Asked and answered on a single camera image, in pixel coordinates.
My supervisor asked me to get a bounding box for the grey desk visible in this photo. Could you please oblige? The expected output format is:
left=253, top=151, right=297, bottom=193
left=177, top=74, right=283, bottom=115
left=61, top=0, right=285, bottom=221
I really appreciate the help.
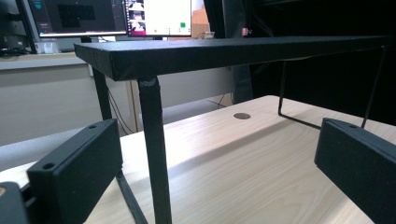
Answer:
left=0, top=51, right=234, bottom=147

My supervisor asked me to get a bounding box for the small clear box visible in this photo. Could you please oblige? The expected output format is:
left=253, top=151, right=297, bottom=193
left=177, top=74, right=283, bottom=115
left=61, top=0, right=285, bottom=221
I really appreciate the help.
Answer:
left=34, top=40, right=61, bottom=55

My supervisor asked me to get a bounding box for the black curtain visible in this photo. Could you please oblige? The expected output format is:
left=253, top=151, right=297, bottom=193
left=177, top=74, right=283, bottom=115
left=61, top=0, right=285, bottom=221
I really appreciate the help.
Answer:
left=204, top=0, right=396, bottom=127

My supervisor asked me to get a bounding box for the black raised shelf stand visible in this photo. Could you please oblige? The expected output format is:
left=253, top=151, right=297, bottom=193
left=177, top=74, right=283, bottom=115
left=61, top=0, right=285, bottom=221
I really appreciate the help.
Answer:
left=74, top=35, right=396, bottom=224

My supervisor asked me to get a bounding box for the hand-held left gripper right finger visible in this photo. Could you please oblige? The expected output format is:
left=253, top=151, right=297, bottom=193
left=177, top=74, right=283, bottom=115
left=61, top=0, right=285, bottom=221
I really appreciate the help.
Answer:
left=314, top=117, right=396, bottom=224

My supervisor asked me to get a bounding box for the black cable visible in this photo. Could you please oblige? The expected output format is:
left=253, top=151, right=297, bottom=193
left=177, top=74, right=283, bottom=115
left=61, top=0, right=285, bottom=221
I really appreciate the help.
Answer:
left=106, top=90, right=135, bottom=135

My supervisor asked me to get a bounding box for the bright computer monitor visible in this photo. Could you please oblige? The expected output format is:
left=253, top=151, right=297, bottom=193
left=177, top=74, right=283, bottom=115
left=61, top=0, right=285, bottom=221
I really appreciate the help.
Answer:
left=124, top=0, right=193, bottom=38

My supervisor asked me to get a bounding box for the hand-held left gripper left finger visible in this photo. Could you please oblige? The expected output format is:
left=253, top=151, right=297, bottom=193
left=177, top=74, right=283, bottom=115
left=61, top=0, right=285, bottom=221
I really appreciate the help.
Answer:
left=26, top=118, right=124, bottom=224

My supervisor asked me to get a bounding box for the dark computer monitor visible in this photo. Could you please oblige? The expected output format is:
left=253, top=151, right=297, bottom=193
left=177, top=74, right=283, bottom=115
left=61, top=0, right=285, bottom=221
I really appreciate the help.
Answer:
left=27, top=0, right=128, bottom=38

